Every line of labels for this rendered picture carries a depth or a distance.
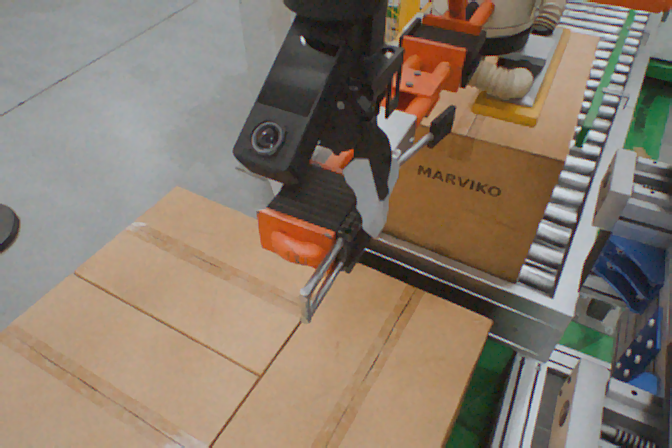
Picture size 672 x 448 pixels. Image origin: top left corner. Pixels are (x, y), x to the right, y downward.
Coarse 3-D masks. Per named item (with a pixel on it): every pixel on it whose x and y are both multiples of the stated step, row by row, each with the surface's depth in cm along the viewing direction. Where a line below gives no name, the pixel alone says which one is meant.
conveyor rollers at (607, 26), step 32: (576, 0) 258; (576, 32) 233; (608, 32) 235; (640, 32) 230; (608, 96) 193; (576, 128) 178; (576, 160) 166; (576, 192) 155; (544, 224) 145; (544, 256) 138; (544, 288) 132
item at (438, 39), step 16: (432, 16) 70; (416, 32) 69; (432, 32) 69; (448, 32) 69; (464, 32) 69; (480, 32) 68; (416, 48) 66; (432, 48) 65; (448, 48) 64; (464, 48) 66; (480, 48) 67; (432, 64) 66; (464, 64) 65; (448, 80) 67; (464, 80) 67
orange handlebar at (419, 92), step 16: (592, 0) 82; (608, 0) 81; (624, 0) 80; (640, 0) 80; (656, 0) 79; (480, 16) 75; (416, 64) 65; (448, 64) 65; (416, 80) 61; (432, 80) 61; (400, 96) 62; (416, 96) 60; (432, 96) 60; (416, 112) 57; (416, 128) 58; (336, 160) 51; (272, 240) 44; (288, 240) 43; (288, 256) 43; (304, 256) 43; (320, 256) 43
